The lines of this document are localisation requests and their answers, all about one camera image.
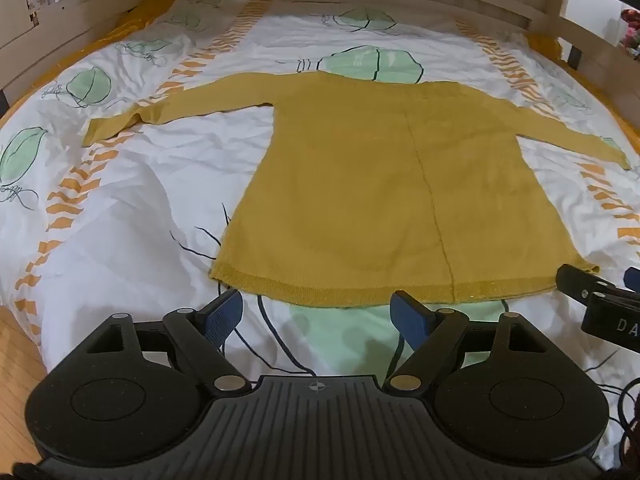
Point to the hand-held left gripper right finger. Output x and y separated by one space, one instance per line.
409 316

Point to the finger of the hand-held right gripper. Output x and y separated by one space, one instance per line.
580 285
633 280

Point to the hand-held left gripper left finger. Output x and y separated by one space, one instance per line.
223 316

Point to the yellow knit sweater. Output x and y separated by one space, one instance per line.
350 185

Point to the white leaf-print duvet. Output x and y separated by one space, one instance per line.
125 200

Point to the pink flower bunch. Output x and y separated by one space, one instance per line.
631 30

